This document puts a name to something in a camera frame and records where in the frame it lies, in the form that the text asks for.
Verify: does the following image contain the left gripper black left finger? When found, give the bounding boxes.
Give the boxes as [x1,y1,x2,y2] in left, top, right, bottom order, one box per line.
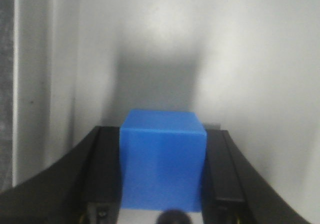
[0,126,122,224]

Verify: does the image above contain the blue cube block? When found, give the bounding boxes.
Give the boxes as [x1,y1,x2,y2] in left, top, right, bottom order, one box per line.
[119,109,207,212]

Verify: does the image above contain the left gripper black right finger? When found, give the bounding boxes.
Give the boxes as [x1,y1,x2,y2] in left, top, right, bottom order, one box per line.
[201,129,308,224]

